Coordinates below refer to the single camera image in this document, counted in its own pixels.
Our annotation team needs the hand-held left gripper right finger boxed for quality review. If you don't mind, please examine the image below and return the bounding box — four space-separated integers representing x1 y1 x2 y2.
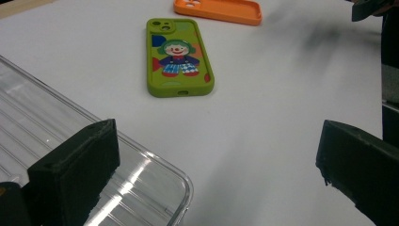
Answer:
315 119 399 226

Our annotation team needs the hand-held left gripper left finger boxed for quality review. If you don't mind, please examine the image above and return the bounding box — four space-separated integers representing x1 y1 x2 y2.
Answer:
27 119 121 226

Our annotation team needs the clear plastic tray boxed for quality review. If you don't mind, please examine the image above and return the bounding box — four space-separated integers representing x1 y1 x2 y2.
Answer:
0 56 194 226

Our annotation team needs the orange phone case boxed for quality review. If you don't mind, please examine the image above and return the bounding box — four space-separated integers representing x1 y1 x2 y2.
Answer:
173 0 263 26

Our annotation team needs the green cartoon phone case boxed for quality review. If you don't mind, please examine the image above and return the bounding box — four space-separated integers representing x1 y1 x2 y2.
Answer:
146 17 215 98

